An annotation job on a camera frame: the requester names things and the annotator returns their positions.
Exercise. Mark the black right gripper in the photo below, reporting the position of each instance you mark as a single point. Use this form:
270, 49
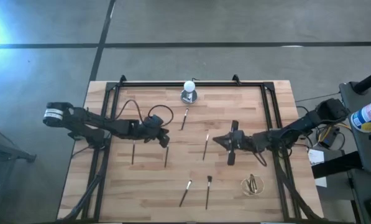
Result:
249, 143

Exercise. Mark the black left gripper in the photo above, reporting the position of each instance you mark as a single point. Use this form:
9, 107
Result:
151, 132

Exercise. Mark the short black stick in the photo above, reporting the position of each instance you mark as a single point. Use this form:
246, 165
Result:
250, 182

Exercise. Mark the black comb-head makeup brush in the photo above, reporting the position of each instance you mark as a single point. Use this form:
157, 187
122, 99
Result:
208, 193

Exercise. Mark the thick black brush long ferrule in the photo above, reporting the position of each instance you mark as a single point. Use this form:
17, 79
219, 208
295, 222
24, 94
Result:
184, 194

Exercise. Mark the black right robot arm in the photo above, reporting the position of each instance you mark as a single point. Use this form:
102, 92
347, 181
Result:
297, 127

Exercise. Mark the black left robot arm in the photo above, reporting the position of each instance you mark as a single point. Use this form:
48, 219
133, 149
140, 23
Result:
89, 119

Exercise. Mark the white bulb chrome base lamp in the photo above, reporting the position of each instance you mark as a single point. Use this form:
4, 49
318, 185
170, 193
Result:
189, 86

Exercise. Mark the white paper sheet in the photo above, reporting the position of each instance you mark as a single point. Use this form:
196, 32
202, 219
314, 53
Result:
315, 156

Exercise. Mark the black power box blue lights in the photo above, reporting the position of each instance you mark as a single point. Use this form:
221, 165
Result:
328, 140

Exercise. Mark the black flat bar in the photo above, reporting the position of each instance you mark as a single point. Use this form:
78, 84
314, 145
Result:
334, 165

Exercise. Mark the blue white spray can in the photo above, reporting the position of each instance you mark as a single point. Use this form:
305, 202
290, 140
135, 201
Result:
368, 115

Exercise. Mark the black round pole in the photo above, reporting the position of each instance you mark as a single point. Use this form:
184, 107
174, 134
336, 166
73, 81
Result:
370, 81

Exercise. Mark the dark glass side table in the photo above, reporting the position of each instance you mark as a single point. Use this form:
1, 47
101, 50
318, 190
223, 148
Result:
5, 151

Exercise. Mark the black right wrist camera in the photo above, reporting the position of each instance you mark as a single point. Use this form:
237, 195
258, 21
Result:
238, 137

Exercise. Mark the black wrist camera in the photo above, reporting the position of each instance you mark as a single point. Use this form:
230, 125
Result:
154, 119
238, 137

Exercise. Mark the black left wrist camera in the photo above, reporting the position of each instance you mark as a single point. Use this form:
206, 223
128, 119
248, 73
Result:
154, 119

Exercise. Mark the black aluminium table frame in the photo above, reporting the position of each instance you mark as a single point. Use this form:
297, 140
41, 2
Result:
148, 84

